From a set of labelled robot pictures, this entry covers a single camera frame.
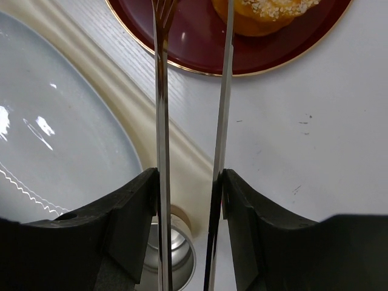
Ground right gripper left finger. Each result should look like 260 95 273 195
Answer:
1 168 158 290

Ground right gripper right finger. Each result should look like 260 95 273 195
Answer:
224 170 387 290

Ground large orange sugared bread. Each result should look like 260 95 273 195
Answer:
211 0 324 38

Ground metal tongs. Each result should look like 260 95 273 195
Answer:
152 1 235 290

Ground metal cup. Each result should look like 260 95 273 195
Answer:
135 205 196 290

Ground cream cloth placemat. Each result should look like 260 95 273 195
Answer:
7 1 212 238

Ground pale blue oval plate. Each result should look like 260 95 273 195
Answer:
1 14 142 222

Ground dark red round plate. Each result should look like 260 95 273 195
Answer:
107 0 352 76

